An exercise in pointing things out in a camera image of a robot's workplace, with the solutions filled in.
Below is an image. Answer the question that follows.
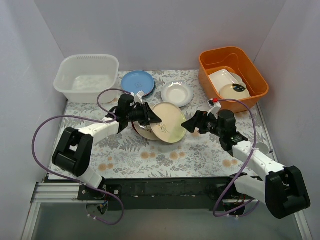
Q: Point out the cream and blue plate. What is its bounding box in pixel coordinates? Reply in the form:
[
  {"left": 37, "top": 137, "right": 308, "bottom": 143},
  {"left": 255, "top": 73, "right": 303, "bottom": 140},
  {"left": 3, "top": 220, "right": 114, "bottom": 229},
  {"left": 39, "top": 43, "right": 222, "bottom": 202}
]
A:
[{"left": 133, "top": 121, "right": 159, "bottom": 141}]

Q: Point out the cream floral plate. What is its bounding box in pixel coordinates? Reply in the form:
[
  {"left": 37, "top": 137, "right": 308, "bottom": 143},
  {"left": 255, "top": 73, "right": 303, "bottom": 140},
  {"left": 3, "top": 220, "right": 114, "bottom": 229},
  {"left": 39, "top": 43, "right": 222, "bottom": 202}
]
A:
[{"left": 150, "top": 102, "right": 187, "bottom": 144}]

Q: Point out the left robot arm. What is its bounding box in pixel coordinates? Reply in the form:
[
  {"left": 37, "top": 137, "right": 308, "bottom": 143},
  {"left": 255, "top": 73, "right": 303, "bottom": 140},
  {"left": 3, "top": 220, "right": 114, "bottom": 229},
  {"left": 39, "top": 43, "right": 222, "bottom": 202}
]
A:
[{"left": 52, "top": 94, "right": 162, "bottom": 200}]

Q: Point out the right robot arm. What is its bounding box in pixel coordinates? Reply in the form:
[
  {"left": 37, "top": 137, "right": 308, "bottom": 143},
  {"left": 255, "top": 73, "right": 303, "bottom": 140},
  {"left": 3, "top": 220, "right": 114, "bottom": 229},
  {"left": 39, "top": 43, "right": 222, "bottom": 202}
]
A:
[{"left": 181, "top": 110, "right": 311, "bottom": 219}]

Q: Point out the white plastic bin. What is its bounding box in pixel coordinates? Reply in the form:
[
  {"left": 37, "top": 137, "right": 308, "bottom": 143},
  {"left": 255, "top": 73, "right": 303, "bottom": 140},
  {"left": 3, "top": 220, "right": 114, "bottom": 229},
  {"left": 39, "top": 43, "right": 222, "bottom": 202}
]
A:
[{"left": 53, "top": 54, "right": 119, "bottom": 104}]

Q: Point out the orange plastic bin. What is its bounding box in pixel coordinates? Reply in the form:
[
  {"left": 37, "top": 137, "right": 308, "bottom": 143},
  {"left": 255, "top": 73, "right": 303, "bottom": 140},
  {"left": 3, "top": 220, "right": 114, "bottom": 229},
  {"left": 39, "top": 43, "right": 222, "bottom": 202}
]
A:
[{"left": 198, "top": 46, "right": 269, "bottom": 108}]

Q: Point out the red scalloped plate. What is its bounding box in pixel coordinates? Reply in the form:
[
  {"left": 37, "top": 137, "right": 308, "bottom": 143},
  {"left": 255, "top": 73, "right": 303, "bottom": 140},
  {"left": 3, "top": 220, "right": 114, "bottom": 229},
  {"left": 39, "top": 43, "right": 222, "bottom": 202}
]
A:
[{"left": 131, "top": 122, "right": 138, "bottom": 133}]

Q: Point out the pink plate under blue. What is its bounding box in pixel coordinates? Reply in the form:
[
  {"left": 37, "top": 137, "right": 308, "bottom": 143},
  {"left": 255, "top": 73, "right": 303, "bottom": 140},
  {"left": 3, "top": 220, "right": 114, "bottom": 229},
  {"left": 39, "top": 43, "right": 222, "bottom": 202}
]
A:
[{"left": 122, "top": 86, "right": 156, "bottom": 100}]

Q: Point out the white scalloped bowl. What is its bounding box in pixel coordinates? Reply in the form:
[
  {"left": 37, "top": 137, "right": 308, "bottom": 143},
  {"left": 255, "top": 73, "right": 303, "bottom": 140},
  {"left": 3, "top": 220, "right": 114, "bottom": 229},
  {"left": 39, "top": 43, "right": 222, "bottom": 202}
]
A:
[{"left": 161, "top": 80, "right": 194, "bottom": 108}]

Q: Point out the blue round plate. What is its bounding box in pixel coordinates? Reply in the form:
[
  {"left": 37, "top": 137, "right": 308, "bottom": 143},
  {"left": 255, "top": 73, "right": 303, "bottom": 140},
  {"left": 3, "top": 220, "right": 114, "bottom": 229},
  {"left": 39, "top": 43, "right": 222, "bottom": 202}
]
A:
[{"left": 121, "top": 70, "right": 155, "bottom": 95}]

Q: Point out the cream plate with black mark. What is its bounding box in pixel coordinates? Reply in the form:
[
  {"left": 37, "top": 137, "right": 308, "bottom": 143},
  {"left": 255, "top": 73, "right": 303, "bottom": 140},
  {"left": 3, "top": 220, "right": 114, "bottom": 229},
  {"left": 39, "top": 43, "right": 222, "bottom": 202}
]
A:
[{"left": 219, "top": 83, "right": 251, "bottom": 100}]

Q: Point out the floral table mat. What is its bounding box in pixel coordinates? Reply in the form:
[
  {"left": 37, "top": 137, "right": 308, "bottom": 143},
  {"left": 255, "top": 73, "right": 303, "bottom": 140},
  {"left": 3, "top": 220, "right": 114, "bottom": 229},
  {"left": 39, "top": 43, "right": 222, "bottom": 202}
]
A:
[{"left": 65, "top": 70, "right": 273, "bottom": 179}]

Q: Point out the white cup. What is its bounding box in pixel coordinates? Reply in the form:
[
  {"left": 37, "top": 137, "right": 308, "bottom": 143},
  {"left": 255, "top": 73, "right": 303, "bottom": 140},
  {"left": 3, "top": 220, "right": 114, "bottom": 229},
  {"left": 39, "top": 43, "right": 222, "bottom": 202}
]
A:
[{"left": 255, "top": 142, "right": 273, "bottom": 155}]

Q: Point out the white rectangular dish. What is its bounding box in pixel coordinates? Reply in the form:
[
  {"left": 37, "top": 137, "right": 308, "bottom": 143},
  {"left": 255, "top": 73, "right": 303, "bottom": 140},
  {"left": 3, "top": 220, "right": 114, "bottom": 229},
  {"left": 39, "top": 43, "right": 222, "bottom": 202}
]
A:
[{"left": 209, "top": 69, "right": 243, "bottom": 93}]

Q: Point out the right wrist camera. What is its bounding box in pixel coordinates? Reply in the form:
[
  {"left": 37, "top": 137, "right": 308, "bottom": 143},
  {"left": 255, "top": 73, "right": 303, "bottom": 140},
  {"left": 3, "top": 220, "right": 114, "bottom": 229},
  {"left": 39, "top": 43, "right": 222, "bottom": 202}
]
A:
[{"left": 208, "top": 98, "right": 222, "bottom": 115}]

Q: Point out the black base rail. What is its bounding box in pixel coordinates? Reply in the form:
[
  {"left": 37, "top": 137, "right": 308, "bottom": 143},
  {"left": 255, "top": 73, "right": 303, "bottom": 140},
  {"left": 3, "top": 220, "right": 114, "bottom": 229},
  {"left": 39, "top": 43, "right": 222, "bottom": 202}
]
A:
[{"left": 74, "top": 176, "right": 263, "bottom": 211}]

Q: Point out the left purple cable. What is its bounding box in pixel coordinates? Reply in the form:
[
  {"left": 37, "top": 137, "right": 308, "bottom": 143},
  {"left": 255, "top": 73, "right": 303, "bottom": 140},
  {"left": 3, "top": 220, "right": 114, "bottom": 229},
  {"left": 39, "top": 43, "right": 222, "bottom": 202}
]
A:
[{"left": 32, "top": 89, "right": 137, "bottom": 225}]

